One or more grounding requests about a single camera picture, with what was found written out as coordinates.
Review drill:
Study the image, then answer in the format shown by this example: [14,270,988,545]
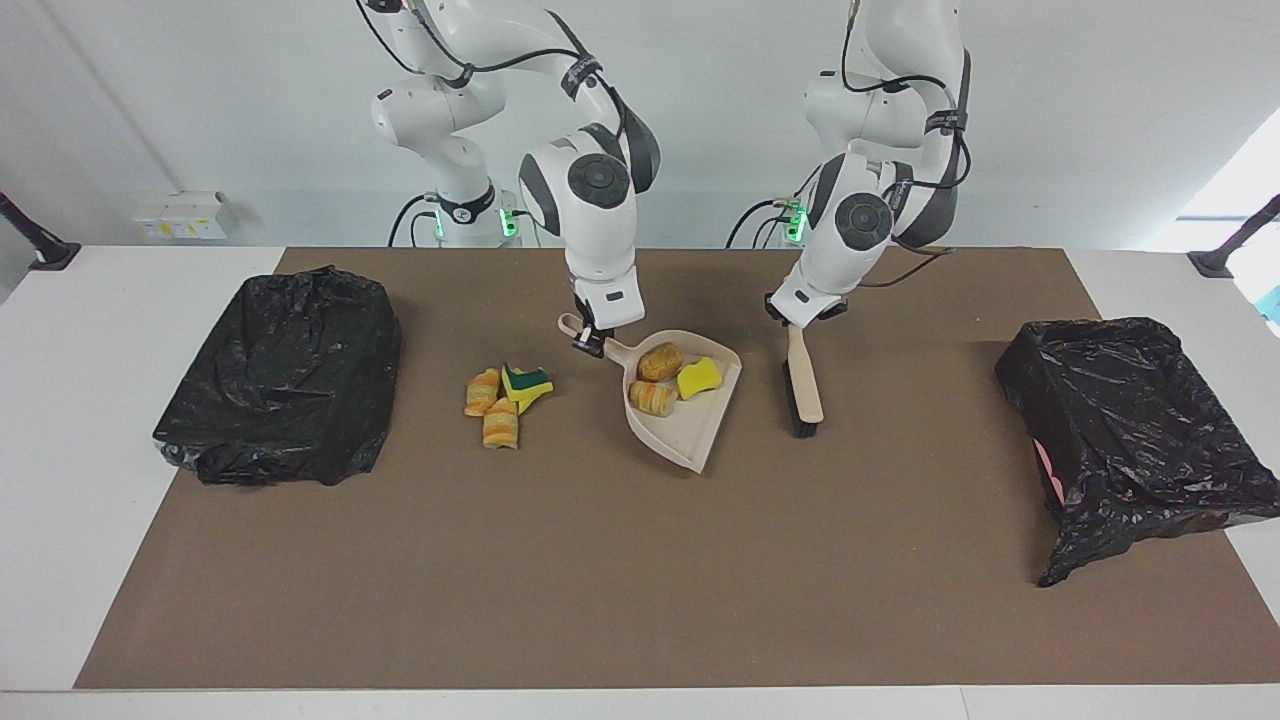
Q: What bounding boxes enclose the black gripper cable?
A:
[355,0,641,131]
[840,0,973,291]

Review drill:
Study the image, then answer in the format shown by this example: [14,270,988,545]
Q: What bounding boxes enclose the beige hand brush black bristles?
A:
[781,322,826,439]

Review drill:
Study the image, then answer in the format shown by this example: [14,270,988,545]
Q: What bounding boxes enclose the brown bread roll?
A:
[637,342,686,384]

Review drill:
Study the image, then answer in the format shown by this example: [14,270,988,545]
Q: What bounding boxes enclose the brown table mat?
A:
[75,246,1280,691]

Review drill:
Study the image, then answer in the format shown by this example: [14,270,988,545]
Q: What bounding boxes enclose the pink plastic bin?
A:
[1036,438,1063,509]

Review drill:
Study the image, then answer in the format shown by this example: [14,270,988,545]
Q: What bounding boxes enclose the curled green yellow sponge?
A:
[501,362,555,416]

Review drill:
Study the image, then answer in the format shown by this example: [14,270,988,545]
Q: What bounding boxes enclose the beige plastic dustpan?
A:
[557,312,744,476]

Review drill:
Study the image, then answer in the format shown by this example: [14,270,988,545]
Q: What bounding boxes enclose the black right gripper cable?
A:
[355,0,641,131]

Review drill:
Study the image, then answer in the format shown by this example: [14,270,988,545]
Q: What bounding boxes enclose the black plastic trash bag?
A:
[152,265,403,488]
[994,317,1280,589]

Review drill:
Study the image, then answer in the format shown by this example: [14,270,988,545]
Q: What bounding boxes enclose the small yellow green sponge piece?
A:
[676,357,723,401]

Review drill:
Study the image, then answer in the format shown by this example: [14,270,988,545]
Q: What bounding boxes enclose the white wall socket box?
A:
[131,192,229,241]

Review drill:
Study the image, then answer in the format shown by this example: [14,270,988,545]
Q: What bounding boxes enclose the striped orange pastry roll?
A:
[481,397,521,451]
[464,367,503,418]

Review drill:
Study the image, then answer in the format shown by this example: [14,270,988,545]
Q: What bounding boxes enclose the black base cable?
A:
[388,195,441,248]
[727,198,801,249]

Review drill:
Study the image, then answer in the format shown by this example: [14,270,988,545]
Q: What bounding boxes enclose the striped croissant piece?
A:
[628,380,680,419]

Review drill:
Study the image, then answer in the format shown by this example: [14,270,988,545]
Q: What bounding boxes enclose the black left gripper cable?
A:
[840,0,973,291]

